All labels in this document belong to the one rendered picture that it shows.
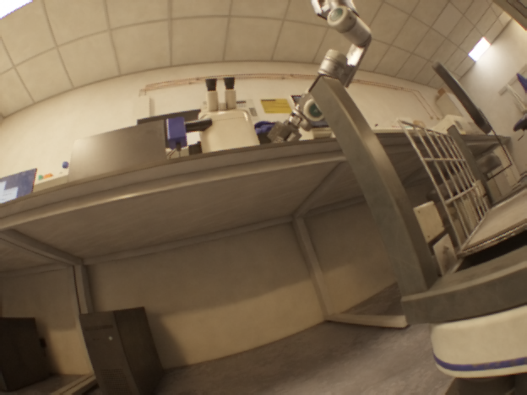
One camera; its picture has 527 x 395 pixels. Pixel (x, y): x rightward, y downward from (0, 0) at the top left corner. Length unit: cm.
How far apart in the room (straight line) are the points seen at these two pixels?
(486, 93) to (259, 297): 601
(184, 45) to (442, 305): 265
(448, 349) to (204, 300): 129
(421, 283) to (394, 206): 7
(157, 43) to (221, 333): 258
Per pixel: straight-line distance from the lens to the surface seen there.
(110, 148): 122
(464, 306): 20
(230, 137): 77
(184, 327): 141
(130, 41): 260
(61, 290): 174
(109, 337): 97
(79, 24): 260
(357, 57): 92
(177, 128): 78
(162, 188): 66
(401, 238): 21
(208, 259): 140
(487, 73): 628
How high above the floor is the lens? 39
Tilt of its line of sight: 20 degrees up
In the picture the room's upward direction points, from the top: 18 degrees counter-clockwise
